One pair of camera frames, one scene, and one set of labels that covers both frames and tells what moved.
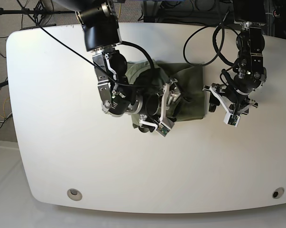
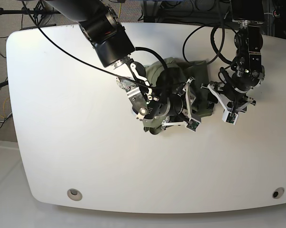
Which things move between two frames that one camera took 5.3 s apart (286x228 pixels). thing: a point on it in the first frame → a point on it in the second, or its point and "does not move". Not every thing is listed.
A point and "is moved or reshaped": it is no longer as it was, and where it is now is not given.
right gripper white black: x=158 y=105 → x=180 y=106
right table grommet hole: x=278 y=193 does not move
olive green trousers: x=152 y=74 is moved or reshaped
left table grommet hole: x=74 y=194 does not move
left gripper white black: x=232 y=101 does not move
